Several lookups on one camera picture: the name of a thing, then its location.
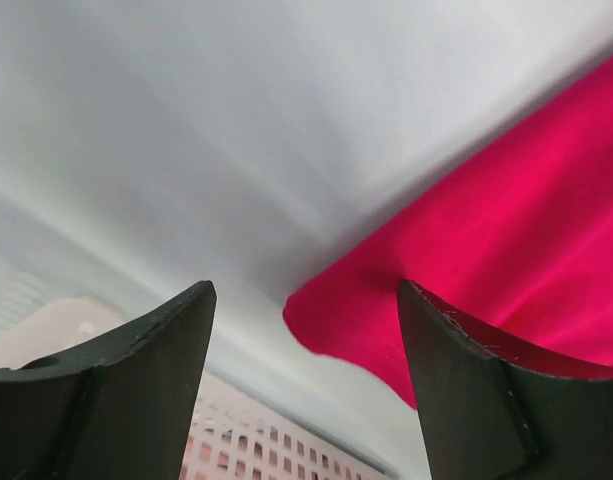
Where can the white plastic laundry basket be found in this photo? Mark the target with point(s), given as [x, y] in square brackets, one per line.
[231, 436]

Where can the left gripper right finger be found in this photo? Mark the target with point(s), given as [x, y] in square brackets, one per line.
[494, 406]

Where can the red t shirt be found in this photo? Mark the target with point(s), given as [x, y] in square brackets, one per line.
[519, 236]

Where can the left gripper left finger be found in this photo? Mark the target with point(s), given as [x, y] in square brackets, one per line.
[118, 406]

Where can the pink t shirt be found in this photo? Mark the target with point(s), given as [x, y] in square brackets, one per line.
[59, 325]

